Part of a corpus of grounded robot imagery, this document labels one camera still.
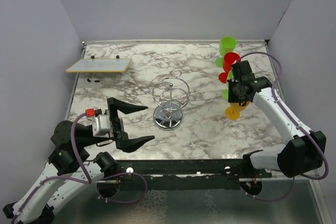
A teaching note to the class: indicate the green wine glass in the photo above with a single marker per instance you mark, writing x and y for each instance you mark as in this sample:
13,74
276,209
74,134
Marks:
227,44
227,87

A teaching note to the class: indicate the black front mounting rail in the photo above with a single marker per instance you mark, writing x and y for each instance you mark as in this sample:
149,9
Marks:
176,174

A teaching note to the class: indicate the orange wine glass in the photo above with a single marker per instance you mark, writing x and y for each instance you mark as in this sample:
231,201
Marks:
234,110

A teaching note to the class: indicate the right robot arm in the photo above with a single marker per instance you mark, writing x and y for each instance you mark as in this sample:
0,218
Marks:
303,148

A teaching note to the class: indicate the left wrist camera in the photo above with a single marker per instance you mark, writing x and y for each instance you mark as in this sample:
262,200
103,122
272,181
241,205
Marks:
100,125

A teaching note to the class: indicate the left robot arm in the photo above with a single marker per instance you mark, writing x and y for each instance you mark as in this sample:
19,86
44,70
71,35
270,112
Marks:
68,169

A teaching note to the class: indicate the red wine glass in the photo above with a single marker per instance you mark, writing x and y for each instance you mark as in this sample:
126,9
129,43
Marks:
226,63

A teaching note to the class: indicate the chrome wine glass rack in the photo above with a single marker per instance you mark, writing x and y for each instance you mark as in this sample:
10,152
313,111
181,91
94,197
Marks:
171,94

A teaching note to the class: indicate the small whiteboard yellow frame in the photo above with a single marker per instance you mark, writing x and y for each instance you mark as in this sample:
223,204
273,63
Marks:
100,65

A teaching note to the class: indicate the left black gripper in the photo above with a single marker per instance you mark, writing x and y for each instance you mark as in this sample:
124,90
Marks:
117,126

